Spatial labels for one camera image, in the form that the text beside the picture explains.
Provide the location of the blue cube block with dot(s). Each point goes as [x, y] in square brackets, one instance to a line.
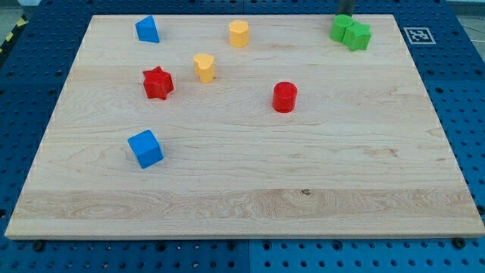
[146, 148]

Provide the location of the red cylinder block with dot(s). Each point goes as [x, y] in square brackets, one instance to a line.
[284, 97]

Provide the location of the red star block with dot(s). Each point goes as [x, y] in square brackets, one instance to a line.
[157, 83]

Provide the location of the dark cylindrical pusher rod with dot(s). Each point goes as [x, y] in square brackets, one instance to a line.
[346, 7]

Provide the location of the green cylinder block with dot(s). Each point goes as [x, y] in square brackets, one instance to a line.
[340, 23]

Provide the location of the light wooden board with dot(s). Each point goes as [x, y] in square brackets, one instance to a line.
[362, 155]

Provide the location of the green star block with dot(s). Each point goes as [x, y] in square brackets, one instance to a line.
[357, 36]

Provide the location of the white fiducial marker tag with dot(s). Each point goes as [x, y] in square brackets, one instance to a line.
[419, 36]

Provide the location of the blue triangle block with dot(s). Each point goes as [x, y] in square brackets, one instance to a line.
[146, 30]

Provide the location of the yellow hexagon block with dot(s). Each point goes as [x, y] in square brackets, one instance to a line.
[239, 33]

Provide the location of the yellow heart block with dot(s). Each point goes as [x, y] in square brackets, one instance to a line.
[204, 67]

